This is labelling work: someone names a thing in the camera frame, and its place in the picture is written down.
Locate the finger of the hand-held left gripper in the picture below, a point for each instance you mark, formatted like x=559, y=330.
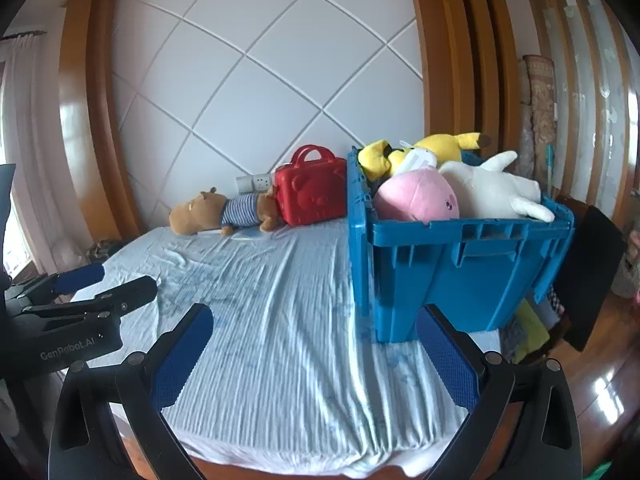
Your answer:
x=80, y=277
x=130, y=295

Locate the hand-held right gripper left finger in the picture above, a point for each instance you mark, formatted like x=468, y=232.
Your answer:
x=180, y=360

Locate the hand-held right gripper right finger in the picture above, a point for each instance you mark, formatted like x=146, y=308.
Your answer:
x=450, y=365

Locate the blue plastic crate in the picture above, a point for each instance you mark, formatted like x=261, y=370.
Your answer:
x=450, y=270

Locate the pink plush toy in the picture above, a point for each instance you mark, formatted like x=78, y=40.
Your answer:
x=415, y=195

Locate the white and green plush toy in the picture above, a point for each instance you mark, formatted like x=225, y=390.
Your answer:
x=490, y=190

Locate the yellow-green cloth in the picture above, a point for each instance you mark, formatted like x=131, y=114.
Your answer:
x=530, y=330

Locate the light blue bed sheet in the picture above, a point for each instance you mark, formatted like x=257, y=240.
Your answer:
x=275, y=335

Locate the brown bear plush striped shirt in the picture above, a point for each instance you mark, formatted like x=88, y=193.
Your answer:
x=195, y=215

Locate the checkered cloth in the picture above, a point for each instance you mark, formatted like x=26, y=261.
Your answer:
x=556, y=305

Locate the white curtain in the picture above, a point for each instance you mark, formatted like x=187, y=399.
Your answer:
x=25, y=135

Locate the black chair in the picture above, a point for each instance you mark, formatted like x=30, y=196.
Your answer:
x=590, y=270

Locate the red toy suitcase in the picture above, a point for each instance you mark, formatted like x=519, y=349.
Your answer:
x=310, y=195

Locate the yellow plush toy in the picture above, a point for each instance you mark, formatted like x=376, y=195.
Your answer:
x=440, y=145

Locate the teal stick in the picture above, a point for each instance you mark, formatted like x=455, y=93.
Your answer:
x=550, y=167

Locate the rolled patterned carpet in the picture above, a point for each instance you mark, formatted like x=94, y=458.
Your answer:
x=539, y=110

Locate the white wall socket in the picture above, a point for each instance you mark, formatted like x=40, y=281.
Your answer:
x=252, y=183

